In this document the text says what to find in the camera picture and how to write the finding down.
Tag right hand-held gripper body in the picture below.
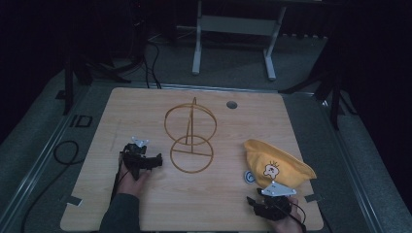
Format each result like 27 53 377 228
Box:
255 181 297 222

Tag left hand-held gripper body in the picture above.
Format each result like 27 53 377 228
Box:
120 136 154 181

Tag yellow hat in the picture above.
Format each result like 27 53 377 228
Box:
243 138 318 190

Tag person's right hand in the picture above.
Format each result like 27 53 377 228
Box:
269 196 307 233

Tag person's left hand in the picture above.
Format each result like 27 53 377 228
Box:
117 161 152 199

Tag small round white badge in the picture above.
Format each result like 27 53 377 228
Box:
243 170 258 185

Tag grey tape piece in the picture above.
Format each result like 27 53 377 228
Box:
65 195 84 208
303 192 325 204

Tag black metal stand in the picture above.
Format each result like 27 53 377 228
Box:
279 18 346 131
61 0 132 117

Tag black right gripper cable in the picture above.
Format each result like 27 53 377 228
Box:
275 199 308 233

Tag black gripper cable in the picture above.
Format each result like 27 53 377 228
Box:
275 199 308 233
109 150 126 204

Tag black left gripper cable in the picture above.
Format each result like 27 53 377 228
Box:
109 150 126 204

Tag gold wire hat stand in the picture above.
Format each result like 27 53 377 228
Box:
163 96 219 175

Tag black floor cable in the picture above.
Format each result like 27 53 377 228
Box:
19 139 81 233

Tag black hanging cables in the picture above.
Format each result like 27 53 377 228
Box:
141 35 163 90

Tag white desk frame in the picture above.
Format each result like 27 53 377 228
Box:
191 0 288 82

